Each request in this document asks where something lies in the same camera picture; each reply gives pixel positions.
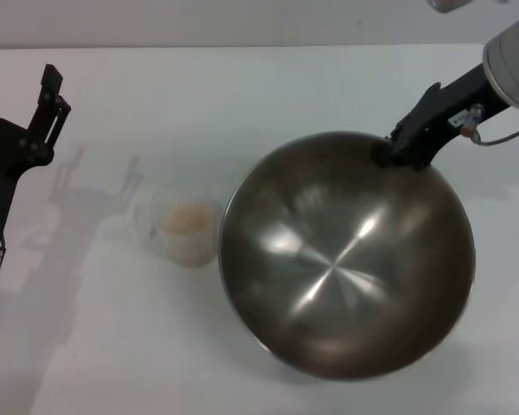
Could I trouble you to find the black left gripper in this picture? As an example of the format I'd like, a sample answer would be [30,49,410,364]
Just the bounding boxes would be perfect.
[0,59,74,248]

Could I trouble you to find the large stainless steel bowl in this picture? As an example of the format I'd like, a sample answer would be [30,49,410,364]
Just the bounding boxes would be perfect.
[218,130,477,382]

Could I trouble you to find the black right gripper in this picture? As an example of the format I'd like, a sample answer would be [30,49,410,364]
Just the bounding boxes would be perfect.
[369,63,510,171]

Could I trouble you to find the grey cable with clear plug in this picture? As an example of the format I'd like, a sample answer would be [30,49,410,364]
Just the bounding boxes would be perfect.
[461,103,519,147]

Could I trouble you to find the blurry grey metal fixture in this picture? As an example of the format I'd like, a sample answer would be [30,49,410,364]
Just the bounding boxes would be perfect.
[429,0,473,13]

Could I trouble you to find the white rice grains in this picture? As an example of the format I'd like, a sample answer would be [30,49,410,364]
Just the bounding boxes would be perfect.
[157,204,214,238]

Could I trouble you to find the clear plastic measuring cup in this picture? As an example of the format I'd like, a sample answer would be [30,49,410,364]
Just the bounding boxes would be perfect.
[133,185,224,270]

